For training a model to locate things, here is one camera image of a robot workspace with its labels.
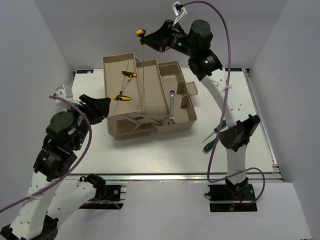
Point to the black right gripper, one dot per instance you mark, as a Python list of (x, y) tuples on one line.
[(159, 40)]

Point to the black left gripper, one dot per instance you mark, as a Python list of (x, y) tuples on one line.
[(100, 106)]

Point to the yellow black T-handle hex key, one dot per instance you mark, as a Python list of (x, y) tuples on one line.
[(121, 97)]

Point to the long yellow black T-handle key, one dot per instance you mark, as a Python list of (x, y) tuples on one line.
[(129, 75)]

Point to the beige plastic toolbox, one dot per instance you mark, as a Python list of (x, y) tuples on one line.
[(137, 117)]

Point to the silver ratchet wrench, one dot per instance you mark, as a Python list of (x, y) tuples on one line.
[(171, 117)]

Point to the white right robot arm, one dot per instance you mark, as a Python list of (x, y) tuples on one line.
[(203, 63)]

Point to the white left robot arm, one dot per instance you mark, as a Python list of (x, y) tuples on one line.
[(37, 219)]

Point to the blue label sticker left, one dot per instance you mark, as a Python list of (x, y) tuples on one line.
[(84, 71)]

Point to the blue label sticker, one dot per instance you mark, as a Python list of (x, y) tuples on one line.
[(233, 69), (84, 71)]

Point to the blue label sticker right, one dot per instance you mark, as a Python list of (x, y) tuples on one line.
[(233, 69)]

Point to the small green screwdriver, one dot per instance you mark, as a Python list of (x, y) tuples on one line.
[(223, 125)]

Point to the large green screwdriver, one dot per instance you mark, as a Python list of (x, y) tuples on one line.
[(209, 146)]

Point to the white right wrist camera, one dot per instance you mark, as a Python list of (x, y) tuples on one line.
[(179, 11)]

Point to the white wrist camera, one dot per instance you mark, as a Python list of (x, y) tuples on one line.
[(179, 11), (64, 91)]

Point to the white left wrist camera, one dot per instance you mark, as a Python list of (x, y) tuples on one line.
[(64, 91)]

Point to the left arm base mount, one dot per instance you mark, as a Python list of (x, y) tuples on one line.
[(112, 197)]

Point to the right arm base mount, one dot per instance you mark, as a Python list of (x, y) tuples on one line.
[(223, 200)]

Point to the aluminium table front rail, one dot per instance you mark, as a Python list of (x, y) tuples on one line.
[(275, 176)]

